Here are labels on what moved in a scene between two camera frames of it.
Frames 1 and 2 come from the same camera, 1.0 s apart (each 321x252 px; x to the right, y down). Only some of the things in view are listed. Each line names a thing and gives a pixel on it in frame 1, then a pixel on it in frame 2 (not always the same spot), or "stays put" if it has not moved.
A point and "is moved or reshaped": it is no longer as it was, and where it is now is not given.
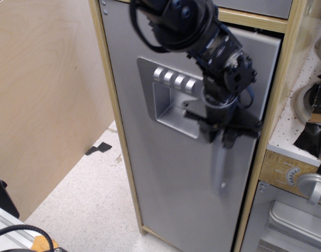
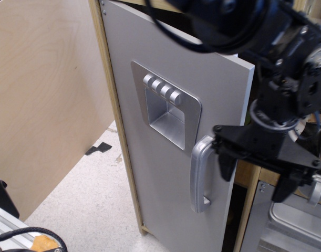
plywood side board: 50,97 stays put
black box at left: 2,198 stays put
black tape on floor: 102,147 stays put
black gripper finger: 209,132 → 227,164
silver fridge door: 193,195 is moved or reshaped
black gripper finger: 228,138 → 287,185
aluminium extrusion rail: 12,239 stays put
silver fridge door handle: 221,161 is moved or reshaped
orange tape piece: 41,243 stays put
